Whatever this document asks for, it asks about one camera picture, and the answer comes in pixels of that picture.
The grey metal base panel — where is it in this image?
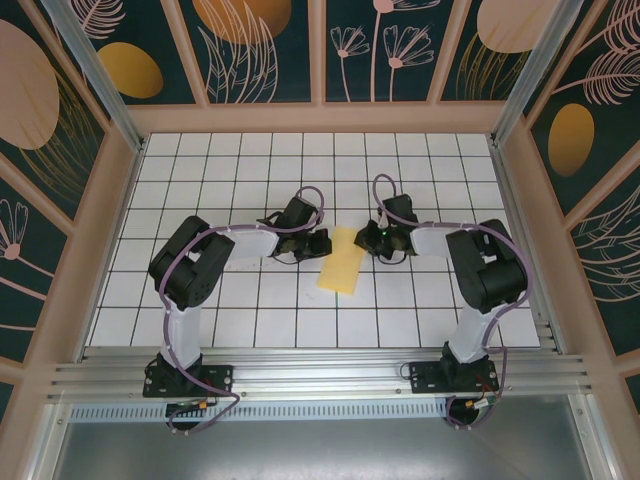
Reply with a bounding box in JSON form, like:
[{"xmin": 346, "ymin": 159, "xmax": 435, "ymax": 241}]
[{"xmin": 49, "ymin": 419, "xmax": 601, "ymax": 480}]

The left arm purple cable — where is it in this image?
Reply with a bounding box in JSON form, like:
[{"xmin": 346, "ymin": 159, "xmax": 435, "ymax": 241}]
[{"xmin": 158, "ymin": 185, "xmax": 329, "ymax": 436}]

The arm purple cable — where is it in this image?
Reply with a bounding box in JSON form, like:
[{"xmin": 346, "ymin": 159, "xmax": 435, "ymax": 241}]
[
  {"xmin": 158, "ymin": 185, "xmax": 329, "ymax": 436},
  {"xmin": 373, "ymin": 173, "xmax": 532, "ymax": 431}
]

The long aluminium mounting rail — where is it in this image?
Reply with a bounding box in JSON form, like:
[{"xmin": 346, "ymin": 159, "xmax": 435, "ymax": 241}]
[{"xmin": 47, "ymin": 347, "xmax": 594, "ymax": 401}]

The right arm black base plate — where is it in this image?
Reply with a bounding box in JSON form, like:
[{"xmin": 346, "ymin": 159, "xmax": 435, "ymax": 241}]
[{"xmin": 408, "ymin": 360, "xmax": 499, "ymax": 396}]

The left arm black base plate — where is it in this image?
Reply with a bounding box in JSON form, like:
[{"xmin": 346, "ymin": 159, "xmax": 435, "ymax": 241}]
[{"xmin": 143, "ymin": 364, "xmax": 236, "ymax": 399}]

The slotted grey cable duct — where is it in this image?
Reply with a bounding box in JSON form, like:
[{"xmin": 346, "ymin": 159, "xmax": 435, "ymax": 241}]
[{"xmin": 69, "ymin": 403, "xmax": 451, "ymax": 421}]

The aluminium corner post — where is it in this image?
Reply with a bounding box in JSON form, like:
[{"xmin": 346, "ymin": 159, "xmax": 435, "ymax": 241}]
[
  {"xmin": 42, "ymin": 0, "xmax": 146, "ymax": 154},
  {"xmin": 489, "ymin": 0, "xmax": 571, "ymax": 146}
]

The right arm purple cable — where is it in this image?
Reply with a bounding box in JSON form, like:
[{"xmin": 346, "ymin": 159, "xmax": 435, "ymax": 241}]
[{"xmin": 373, "ymin": 173, "xmax": 532, "ymax": 431}]

